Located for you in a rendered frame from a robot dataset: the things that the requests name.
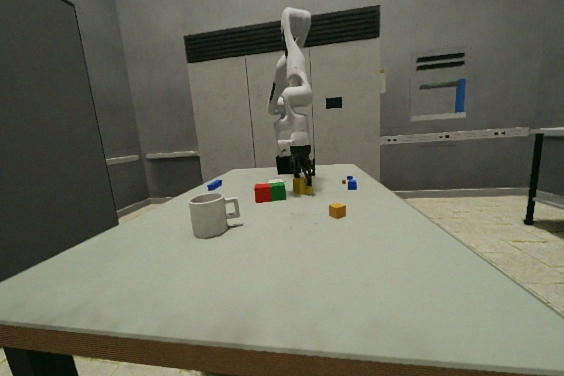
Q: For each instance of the green cube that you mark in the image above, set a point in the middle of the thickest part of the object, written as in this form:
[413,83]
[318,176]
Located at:
[277,191]

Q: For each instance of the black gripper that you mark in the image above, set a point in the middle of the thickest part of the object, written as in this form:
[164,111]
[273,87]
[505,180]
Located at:
[301,161]

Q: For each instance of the grey mug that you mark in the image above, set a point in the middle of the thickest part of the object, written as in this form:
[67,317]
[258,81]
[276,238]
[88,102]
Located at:
[210,220]

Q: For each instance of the red cube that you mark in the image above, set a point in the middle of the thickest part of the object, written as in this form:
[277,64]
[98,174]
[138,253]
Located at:
[262,193]

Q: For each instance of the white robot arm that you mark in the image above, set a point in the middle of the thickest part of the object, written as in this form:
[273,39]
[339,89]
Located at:
[292,129]

